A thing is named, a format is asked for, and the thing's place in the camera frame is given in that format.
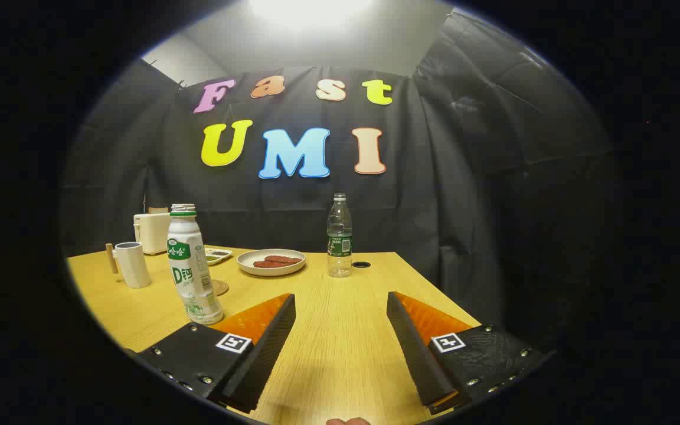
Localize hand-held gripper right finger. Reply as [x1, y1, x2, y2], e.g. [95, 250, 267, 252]
[386, 291, 554, 415]

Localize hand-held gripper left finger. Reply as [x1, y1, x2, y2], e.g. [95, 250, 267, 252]
[138, 292, 297, 414]

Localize white juice bottle green label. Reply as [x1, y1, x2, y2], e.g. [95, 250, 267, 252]
[166, 204, 224, 326]

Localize white cup with wooden handle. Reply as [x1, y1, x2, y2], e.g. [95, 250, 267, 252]
[106, 241, 153, 289]

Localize clear plastic water bottle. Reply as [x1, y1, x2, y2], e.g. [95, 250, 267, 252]
[326, 192, 354, 278]

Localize wooden table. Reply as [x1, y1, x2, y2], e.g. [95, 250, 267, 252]
[66, 245, 482, 425]

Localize round white plate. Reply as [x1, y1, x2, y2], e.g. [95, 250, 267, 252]
[237, 249, 306, 277]

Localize red meat slices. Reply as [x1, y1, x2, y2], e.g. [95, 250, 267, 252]
[253, 255, 303, 269]

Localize black backdrop cloth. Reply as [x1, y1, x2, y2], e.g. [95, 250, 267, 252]
[60, 9, 618, 331]

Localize white toaster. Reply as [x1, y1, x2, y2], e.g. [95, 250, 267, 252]
[133, 211, 172, 256]

